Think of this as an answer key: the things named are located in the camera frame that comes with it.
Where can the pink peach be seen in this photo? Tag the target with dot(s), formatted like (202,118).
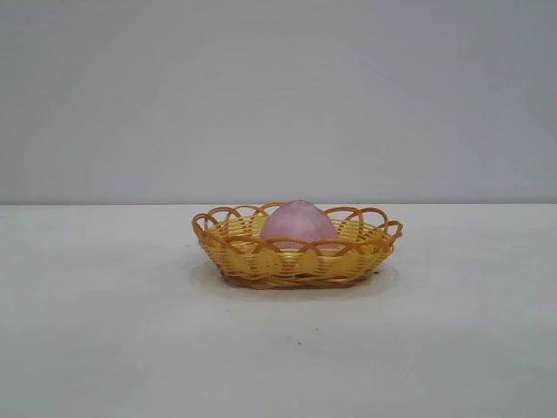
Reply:
(300,223)

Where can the yellow orange woven basket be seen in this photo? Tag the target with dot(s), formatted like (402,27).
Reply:
(296,263)

